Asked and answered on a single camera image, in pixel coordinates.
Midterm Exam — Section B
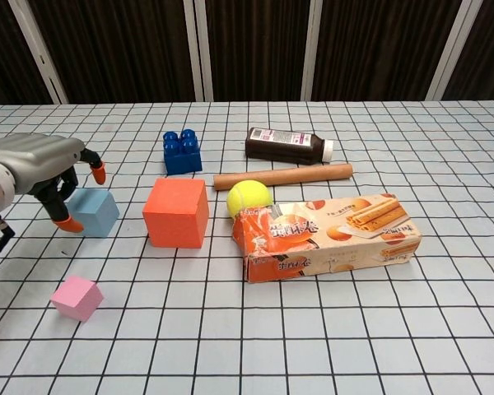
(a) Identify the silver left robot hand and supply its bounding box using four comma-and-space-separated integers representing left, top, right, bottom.
0, 132, 107, 235

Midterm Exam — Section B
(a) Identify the medium light blue foam cube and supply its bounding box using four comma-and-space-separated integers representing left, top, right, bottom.
68, 188, 121, 239

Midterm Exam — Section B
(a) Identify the small pink foam cube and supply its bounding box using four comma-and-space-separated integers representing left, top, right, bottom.
50, 275, 105, 323

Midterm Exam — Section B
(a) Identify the dark ribbed screen panel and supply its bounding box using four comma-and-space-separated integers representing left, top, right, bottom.
0, 0, 69, 105
184, 0, 323, 102
14, 0, 214, 104
300, 0, 477, 102
426, 0, 494, 101

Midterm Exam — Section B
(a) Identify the blue studded plastic brick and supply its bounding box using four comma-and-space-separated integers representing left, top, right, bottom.
162, 128, 203, 176

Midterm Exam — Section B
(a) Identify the large orange foam cube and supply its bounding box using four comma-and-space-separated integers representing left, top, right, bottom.
142, 177, 210, 250

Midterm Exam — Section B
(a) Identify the yellow tennis ball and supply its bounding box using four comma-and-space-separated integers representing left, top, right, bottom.
226, 179, 273, 218

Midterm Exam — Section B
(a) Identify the brown bottle white cap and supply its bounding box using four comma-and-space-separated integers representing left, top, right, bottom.
245, 127, 335, 165

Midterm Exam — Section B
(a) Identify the brown cylindrical rod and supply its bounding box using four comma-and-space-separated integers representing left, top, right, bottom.
212, 163, 354, 192

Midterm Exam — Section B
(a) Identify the orange egg roll box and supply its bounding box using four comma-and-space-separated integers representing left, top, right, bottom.
231, 193, 423, 284

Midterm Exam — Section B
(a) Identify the checked light blue tablecloth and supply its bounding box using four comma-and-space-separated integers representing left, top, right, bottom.
0, 98, 494, 395

